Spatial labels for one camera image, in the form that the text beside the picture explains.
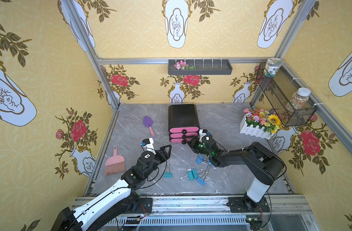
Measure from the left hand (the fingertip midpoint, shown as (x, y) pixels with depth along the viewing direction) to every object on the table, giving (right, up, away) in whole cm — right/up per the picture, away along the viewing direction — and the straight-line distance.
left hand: (164, 146), depth 79 cm
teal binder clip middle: (+11, -18, +4) cm, 22 cm away
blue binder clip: (+20, -7, 0) cm, 21 cm away
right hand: (+14, +4, +11) cm, 18 cm away
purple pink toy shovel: (-15, +12, +31) cm, 37 cm away
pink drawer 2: (+14, +5, +12) cm, 20 cm away
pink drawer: (+11, +8, +7) cm, 16 cm away
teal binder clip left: (+2, -18, +6) cm, 19 cm away
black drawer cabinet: (+11, +14, +11) cm, 21 cm away
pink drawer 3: (+9, +1, +15) cm, 18 cm away
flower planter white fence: (+59, +12, +11) cm, 61 cm away
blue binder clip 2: (+24, -7, -7) cm, 26 cm away
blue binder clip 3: (+20, -20, +2) cm, 28 cm away
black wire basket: (+71, +33, +11) cm, 80 cm away
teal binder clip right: (+16, -17, +4) cm, 24 cm away
